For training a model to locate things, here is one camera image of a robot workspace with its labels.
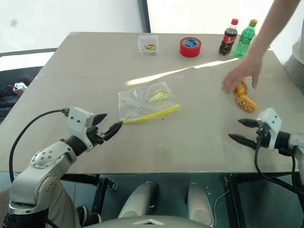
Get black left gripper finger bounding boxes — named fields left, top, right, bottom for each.
left=91, top=113, right=108, bottom=130
left=104, top=120, right=124, bottom=142

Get person's bare hand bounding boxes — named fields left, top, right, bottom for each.
left=222, top=56, right=263, bottom=92

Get red tape roll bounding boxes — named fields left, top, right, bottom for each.
left=179, top=37, right=202, bottom=58

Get clear plastic box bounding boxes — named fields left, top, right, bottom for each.
left=138, top=35, right=159, bottom=57

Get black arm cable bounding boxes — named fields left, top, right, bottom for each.
left=9, top=108, right=70, bottom=184
left=254, top=128, right=304, bottom=197

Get sesame topped bread roll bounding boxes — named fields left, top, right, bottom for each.
left=235, top=95, right=258, bottom=114

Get dark side bench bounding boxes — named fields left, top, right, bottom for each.
left=0, top=48, right=57, bottom=124

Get green bottle yellow cap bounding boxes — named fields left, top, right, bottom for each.
left=234, top=19, right=258, bottom=57

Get grey robot torso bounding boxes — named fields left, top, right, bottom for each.
left=87, top=215, right=214, bottom=228

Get thin white floor cable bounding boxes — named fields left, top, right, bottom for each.
left=213, top=189, right=230, bottom=227

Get small red white device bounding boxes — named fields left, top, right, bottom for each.
left=13, top=82, right=28, bottom=96

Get black metal table frame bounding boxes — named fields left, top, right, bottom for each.
left=63, top=172, right=304, bottom=228

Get cola bottle red cap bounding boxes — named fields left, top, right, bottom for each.
left=218, top=18, right=239, bottom=57

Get black shoe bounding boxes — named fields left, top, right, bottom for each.
left=76, top=205, right=103, bottom=227

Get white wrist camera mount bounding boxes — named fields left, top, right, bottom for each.
left=67, top=107, right=95, bottom=152
left=257, top=108, right=283, bottom=152

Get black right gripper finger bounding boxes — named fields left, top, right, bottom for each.
left=237, top=118, right=262, bottom=129
left=228, top=134, right=258, bottom=149

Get small golden bread roll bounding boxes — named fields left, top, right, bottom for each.
left=235, top=81, right=248, bottom=97

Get person's grey shirt torso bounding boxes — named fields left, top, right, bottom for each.
left=283, top=40, right=304, bottom=95

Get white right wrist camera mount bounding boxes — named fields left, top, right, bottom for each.
left=257, top=108, right=283, bottom=152

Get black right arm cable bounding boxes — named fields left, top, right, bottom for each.
left=254, top=128, right=304, bottom=197

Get khaki trouser leg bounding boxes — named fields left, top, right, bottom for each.
left=0, top=175, right=83, bottom=228

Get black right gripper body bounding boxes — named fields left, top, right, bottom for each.
left=255, top=120, right=271, bottom=150

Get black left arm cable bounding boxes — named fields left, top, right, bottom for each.
left=9, top=108, right=70, bottom=184

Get grey rounded robot leg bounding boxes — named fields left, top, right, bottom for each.
left=187, top=182, right=214, bottom=228
left=118, top=181, right=159, bottom=219

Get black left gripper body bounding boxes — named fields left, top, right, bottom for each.
left=86, top=125, right=106, bottom=146

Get black window pillar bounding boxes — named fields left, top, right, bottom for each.
left=139, top=0, right=152, bottom=33

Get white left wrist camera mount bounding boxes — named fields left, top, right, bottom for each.
left=67, top=107, right=95, bottom=152

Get yellow mesh bag with fruit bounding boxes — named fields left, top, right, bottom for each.
left=118, top=81, right=181, bottom=124

